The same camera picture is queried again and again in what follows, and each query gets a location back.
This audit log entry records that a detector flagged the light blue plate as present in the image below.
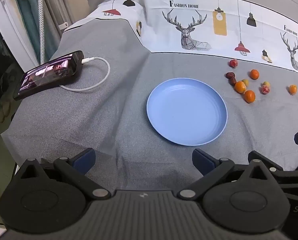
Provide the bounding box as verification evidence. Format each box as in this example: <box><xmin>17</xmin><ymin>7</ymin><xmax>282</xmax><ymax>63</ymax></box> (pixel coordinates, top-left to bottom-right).
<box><xmin>146</xmin><ymin>78</ymin><xmax>228</xmax><ymax>146</ymax></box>

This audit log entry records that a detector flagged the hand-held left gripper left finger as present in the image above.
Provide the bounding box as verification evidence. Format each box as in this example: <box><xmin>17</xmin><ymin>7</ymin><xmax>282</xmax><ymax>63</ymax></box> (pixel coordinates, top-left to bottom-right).
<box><xmin>14</xmin><ymin>148</ymin><xmax>112</xmax><ymax>201</ymax></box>

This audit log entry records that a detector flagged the grey printed bed sheet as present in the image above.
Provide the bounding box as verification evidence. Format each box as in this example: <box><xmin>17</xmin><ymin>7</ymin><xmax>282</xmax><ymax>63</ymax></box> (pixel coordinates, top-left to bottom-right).
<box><xmin>0</xmin><ymin>0</ymin><xmax>298</xmax><ymax>195</ymax></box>

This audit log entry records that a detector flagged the black smartphone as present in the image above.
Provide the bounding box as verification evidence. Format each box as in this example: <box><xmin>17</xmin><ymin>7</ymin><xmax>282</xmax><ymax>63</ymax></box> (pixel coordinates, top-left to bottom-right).
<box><xmin>13</xmin><ymin>50</ymin><xmax>85</xmax><ymax>101</ymax></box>

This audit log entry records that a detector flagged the striped pole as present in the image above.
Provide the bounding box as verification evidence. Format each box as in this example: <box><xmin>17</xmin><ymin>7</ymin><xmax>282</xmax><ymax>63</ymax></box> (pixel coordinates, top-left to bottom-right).
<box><xmin>36</xmin><ymin>0</ymin><xmax>46</xmax><ymax>65</ymax></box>

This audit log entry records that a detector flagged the white door frame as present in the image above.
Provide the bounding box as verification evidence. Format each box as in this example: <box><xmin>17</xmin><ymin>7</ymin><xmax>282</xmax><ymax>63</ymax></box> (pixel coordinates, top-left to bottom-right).
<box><xmin>0</xmin><ymin>0</ymin><xmax>39</xmax><ymax>68</ymax></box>

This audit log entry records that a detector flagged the teal curtain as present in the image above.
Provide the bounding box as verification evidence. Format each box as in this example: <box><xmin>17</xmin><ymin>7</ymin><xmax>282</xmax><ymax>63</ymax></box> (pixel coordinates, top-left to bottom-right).
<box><xmin>10</xmin><ymin>0</ymin><xmax>48</xmax><ymax>60</ymax></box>

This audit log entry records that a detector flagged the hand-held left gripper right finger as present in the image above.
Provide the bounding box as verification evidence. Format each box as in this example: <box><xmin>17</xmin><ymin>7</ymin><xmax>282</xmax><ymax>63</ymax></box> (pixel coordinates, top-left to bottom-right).
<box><xmin>176</xmin><ymin>148</ymin><xmax>281</xmax><ymax>201</ymax></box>

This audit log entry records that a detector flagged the grey curtain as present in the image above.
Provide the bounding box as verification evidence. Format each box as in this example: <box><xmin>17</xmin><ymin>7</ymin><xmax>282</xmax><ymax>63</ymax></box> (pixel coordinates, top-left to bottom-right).
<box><xmin>43</xmin><ymin>0</ymin><xmax>76</xmax><ymax>63</ymax></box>

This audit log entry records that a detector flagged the white charging cable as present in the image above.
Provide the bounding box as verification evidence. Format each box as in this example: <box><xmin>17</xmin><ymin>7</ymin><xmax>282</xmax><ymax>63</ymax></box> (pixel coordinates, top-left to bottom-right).
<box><xmin>60</xmin><ymin>56</ymin><xmax>111</xmax><ymax>91</ymax></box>

